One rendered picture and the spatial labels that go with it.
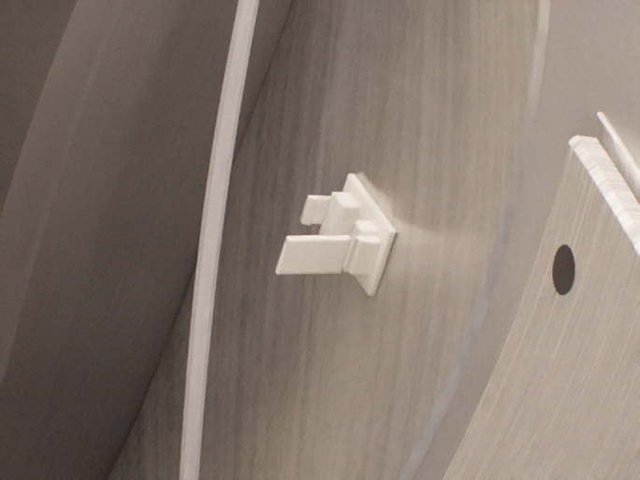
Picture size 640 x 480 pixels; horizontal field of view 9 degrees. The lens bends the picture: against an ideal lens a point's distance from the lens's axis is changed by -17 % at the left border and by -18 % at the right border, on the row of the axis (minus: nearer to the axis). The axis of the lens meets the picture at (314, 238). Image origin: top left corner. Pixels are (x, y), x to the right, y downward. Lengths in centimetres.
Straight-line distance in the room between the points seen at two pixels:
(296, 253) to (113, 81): 7
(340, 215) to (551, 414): 11
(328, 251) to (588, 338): 11
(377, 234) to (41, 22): 94
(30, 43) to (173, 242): 86
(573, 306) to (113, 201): 18
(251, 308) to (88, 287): 4
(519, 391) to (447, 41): 9
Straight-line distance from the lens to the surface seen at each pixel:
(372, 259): 94
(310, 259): 94
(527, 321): 87
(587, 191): 85
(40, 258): 100
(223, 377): 101
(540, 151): 89
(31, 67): 187
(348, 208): 95
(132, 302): 102
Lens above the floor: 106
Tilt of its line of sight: 6 degrees down
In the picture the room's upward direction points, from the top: 5 degrees clockwise
